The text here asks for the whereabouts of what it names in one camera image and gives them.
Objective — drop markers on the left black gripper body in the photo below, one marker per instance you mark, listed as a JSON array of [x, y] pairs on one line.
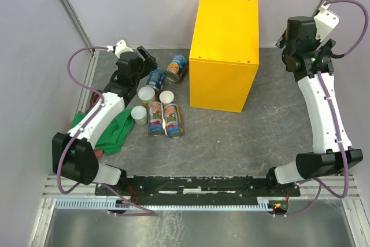
[[141, 61]]

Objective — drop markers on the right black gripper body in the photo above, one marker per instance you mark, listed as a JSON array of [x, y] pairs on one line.
[[326, 49]]

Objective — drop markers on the dark blue soup can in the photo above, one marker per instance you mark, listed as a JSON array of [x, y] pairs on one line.
[[156, 79]]

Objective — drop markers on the blue chicken soup can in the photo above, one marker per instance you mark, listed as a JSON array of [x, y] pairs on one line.
[[176, 68]]

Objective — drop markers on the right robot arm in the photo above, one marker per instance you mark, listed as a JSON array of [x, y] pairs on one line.
[[313, 70]]

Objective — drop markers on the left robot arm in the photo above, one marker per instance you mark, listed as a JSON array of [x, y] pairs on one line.
[[73, 152]]

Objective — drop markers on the yellow box counter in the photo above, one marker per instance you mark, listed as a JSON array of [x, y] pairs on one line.
[[224, 54]]

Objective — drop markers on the white lid yellow can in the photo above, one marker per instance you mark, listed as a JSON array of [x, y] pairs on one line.
[[147, 95]]

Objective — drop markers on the white lid small can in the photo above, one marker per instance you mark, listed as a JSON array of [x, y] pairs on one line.
[[166, 97]]

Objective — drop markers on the cartoon label can right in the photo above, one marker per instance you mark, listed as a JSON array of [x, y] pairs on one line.
[[173, 122]]

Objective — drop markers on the cartoon label can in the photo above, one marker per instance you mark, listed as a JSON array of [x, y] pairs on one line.
[[173, 122], [154, 118]]

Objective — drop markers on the cartoon label can left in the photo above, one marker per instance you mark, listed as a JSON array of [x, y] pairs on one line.
[[154, 118]]

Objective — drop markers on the green cloth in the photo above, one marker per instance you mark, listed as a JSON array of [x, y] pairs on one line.
[[114, 136]]

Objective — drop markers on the red cloth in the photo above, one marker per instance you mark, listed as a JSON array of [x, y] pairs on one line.
[[76, 120]]

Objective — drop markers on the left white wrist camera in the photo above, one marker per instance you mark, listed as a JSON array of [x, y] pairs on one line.
[[119, 48]]

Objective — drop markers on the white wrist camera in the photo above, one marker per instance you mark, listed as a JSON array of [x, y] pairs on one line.
[[119, 48], [326, 21]]

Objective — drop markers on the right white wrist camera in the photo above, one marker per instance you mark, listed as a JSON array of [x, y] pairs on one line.
[[326, 21]]

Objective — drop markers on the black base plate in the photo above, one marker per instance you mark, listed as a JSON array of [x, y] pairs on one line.
[[193, 191]]

